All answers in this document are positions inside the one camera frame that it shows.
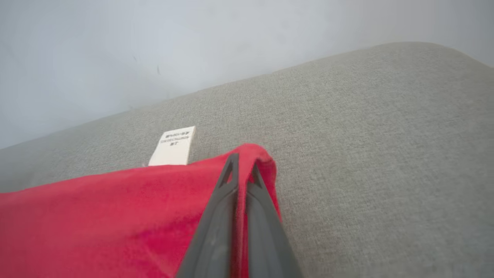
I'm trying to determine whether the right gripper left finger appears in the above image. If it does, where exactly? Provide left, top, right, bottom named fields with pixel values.
left=175, top=153, right=240, bottom=278

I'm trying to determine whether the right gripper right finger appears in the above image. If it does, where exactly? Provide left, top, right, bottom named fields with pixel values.
left=245, top=162, right=304, bottom=278

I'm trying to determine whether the red shirt with white sleeves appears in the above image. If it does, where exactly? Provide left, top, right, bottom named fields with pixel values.
left=0, top=125, right=283, bottom=278

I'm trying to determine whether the grey fabric sofa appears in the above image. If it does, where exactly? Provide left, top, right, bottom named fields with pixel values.
left=0, top=41, right=494, bottom=278

